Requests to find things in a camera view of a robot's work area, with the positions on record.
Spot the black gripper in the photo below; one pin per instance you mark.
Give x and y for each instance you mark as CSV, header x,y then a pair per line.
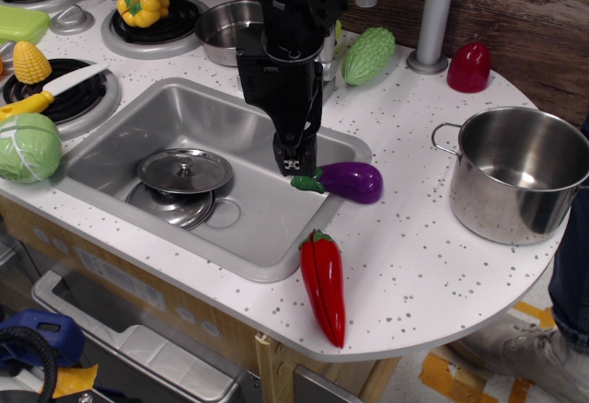
x,y
290,94

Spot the purple toy eggplant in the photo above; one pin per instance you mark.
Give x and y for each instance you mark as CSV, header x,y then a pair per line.
x,y
355,181

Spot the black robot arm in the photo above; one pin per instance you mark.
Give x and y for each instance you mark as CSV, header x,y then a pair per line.
x,y
297,31

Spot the steel pot lid upper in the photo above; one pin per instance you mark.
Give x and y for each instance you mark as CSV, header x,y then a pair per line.
x,y
184,171

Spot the small steel pan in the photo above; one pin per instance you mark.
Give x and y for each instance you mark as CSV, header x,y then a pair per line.
x,y
217,29

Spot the large steel pot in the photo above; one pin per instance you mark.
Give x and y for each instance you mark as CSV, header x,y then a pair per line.
x,y
516,173

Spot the steel sink basin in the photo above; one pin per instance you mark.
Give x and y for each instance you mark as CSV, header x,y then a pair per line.
x,y
258,219

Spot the red toy chili pepper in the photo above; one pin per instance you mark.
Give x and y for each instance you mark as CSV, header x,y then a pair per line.
x,y
321,268

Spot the green toy bitter gourd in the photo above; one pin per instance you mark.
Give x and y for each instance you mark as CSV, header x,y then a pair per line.
x,y
368,56

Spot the grey faucet pipe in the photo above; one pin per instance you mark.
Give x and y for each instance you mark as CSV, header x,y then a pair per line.
x,y
428,57

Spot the black stove burner middle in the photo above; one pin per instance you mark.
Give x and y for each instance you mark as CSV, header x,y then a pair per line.
x,y
169,37

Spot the red toy pepper half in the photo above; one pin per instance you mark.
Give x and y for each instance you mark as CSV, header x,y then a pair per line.
x,y
470,69

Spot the black stove burner front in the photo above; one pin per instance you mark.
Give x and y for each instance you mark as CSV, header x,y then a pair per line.
x,y
78,110

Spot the yellow toy bell pepper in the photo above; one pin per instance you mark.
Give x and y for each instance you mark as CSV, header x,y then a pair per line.
x,y
142,13

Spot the grey stove knob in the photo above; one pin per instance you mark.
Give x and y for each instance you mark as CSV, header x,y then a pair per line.
x,y
71,21

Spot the green toy cabbage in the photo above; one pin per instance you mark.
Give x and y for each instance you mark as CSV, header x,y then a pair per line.
x,y
31,148

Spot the yellow toy corn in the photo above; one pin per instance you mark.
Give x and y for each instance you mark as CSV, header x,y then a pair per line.
x,y
30,64

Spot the blue clamp tool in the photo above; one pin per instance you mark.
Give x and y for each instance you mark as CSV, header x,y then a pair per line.
x,y
44,331

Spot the blue jeans leg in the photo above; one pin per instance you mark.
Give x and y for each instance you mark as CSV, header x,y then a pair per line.
x,y
568,287

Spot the grey shoe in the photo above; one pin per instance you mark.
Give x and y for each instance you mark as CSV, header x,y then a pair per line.
x,y
511,346

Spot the green plastic container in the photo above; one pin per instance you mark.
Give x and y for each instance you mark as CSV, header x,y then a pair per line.
x,y
17,24

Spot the grey oven door handle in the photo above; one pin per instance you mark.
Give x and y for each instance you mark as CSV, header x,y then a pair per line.
x,y
139,353

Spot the yellow handled toy knife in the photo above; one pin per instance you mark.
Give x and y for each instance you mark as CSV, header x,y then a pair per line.
x,y
39,102

